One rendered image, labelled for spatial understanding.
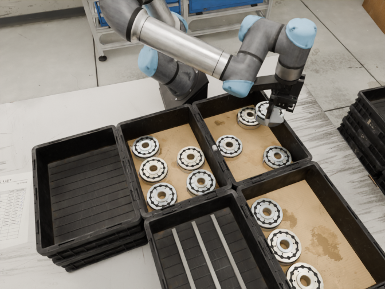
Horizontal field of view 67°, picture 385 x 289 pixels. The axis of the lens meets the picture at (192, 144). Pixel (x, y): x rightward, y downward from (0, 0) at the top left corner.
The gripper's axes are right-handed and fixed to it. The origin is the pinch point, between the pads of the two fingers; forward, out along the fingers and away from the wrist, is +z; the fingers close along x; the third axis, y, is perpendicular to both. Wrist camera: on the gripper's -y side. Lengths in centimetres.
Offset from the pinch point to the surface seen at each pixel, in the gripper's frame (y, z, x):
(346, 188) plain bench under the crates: 37.8, 29.0, 1.1
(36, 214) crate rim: -56, 7, -57
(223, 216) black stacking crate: -4.2, 16.4, -32.9
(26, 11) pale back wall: -273, 88, 142
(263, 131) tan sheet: 0.3, 16.2, 7.7
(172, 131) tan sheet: -34.5, 16.4, -5.6
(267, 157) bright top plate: 4.5, 13.3, -6.5
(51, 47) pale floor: -223, 100, 112
